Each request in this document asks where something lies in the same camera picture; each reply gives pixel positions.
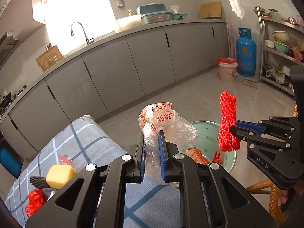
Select clear bag red print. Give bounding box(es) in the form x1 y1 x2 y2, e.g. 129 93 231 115
138 102 199 184

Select grey lower kitchen cabinets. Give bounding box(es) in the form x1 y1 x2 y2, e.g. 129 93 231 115
1 19 228 158

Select white plastic container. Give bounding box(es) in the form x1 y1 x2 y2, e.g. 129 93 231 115
114 14 142 33

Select blue gas cylinder right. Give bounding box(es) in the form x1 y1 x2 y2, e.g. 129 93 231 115
236 27 257 77

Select black wok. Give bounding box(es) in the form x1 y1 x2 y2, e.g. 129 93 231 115
0 92 11 109

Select red plastic bag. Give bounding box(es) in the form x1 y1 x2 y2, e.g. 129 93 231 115
25 188 46 218

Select pink clear plastic wrapper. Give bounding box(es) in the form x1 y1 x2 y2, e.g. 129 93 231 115
58 154 72 165

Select green round trash bin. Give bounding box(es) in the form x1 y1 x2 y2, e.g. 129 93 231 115
192 121 237 173

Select yellow green sponge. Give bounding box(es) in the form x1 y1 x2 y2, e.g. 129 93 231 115
45 164 77 189

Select person's right hand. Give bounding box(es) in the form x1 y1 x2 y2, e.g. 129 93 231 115
277 188 295 207

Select red mesh net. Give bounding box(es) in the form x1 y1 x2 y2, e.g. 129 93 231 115
218 91 241 152

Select wooden cutting board by sink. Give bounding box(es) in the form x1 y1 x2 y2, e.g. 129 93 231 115
36 45 63 72

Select black mesh net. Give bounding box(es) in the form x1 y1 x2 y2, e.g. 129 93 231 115
29 176 50 189

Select orange cardboard box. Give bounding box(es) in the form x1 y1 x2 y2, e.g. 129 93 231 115
185 147 210 165

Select blue dish rack box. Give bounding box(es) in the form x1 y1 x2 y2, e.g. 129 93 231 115
136 3 173 25

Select hanging scrubber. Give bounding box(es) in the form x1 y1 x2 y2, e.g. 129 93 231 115
116 0 125 8

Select black range hood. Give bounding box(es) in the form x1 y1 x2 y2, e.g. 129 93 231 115
0 31 23 68

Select metal shelving rack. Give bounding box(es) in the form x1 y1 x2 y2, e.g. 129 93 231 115
254 6 303 95

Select chrome faucet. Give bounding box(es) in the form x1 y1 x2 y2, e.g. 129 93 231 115
70 21 95 46

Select blue gas cylinder under counter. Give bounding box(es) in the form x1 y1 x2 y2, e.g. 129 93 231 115
0 148 22 179

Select wooden cutting board right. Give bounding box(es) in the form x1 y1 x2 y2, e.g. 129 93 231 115
200 1 222 19

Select blue plaid tablecloth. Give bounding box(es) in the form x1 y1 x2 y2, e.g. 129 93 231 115
4 116 180 227

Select green basin on counter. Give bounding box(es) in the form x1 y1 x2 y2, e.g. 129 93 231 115
172 13 187 20

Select pink bucket red bag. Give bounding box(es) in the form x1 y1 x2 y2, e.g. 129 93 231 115
217 57 238 83

